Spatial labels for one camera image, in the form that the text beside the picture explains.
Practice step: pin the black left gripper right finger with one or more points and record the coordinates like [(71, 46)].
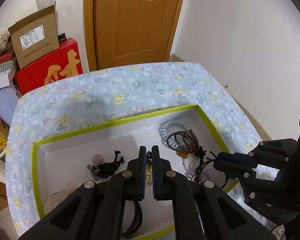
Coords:
[(161, 187)]

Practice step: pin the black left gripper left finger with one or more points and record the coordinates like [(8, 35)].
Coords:
[(136, 183)]

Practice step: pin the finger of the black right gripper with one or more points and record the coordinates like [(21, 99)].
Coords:
[(236, 163), (246, 177)]

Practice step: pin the beige claw hair clip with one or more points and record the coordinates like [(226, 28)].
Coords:
[(55, 199)]

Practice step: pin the green white shallow box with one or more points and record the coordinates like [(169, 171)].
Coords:
[(61, 162)]

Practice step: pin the floral blue table cloth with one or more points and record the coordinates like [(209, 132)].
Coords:
[(106, 95)]

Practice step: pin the red gift box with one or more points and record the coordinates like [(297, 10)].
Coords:
[(57, 65)]

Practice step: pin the yellow box under bin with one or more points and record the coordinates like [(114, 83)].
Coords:
[(4, 132)]

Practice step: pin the lavender round container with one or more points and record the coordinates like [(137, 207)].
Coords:
[(8, 102)]

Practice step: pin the brown wooden door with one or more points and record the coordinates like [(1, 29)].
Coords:
[(125, 32)]

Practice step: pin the green striped box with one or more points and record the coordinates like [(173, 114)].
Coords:
[(8, 65)]

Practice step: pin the brown cardboard box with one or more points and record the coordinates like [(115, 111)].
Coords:
[(34, 36)]

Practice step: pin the small red box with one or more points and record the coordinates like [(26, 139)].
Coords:
[(7, 56)]

